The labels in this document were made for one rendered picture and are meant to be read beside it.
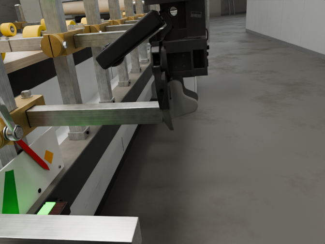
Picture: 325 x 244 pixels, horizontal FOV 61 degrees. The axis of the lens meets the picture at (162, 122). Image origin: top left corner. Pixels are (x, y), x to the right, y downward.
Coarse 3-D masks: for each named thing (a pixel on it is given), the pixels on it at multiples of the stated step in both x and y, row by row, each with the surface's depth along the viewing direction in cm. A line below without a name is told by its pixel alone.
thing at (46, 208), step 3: (45, 204) 49; (48, 204) 49; (51, 204) 49; (54, 204) 49; (42, 207) 48; (45, 207) 48; (48, 207) 48; (51, 207) 48; (42, 210) 48; (45, 210) 48; (48, 210) 48; (39, 213) 47; (42, 213) 47; (45, 213) 47
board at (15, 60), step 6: (78, 24) 257; (12, 36) 172; (18, 36) 168; (6, 54) 91; (12, 54) 90; (18, 54) 89; (24, 54) 88; (30, 54) 86; (36, 54) 88; (42, 54) 91; (6, 60) 79; (12, 60) 78; (18, 60) 79; (24, 60) 82; (30, 60) 85; (36, 60) 88; (42, 60) 91; (6, 66) 74; (12, 66) 76; (18, 66) 79; (24, 66) 82
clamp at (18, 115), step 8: (40, 96) 53; (16, 104) 49; (24, 104) 48; (32, 104) 50; (40, 104) 52; (16, 112) 46; (24, 112) 48; (0, 120) 43; (16, 120) 46; (24, 120) 48; (0, 128) 42; (24, 128) 48; (32, 128) 50; (0, 136) 42; (24, 136) 47; (0, 144) 43; (8, 144) 45
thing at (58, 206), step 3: (57, 204) 49; (60, 204) 49; (63, 204) 49; (54, 207) 48; (57, 207) 48; (60, 207) 48; (51, 210) 48; (54, 210) 48; (57, 210) 47; (60, 210) 47; (48, 213) 47; (51, 213) 47; (54, 213) 47; (57, 213) 47
